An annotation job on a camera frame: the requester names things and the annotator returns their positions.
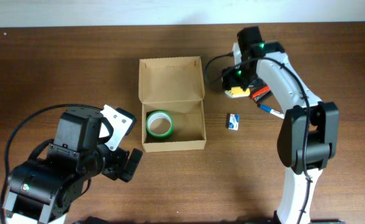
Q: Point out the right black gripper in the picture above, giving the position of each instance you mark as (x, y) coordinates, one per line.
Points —
(232, 81)

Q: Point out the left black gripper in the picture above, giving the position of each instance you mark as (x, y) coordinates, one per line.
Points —
(120, 166)

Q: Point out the green tape roll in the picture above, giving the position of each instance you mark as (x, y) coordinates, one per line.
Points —
(159, 124)

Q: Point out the yellow sticky note pad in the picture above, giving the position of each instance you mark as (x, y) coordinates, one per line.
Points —
(237, 92)

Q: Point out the brown cardboard box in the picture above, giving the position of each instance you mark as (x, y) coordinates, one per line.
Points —
(174, 85)

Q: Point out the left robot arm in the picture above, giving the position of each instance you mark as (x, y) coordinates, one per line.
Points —
(35, 193)

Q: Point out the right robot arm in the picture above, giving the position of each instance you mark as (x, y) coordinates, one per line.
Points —
(308, 135)

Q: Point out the white blue marker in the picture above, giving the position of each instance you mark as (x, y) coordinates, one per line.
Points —
(271, 111)

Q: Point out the white blue staples box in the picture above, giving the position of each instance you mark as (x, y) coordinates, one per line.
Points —
(233, 121)

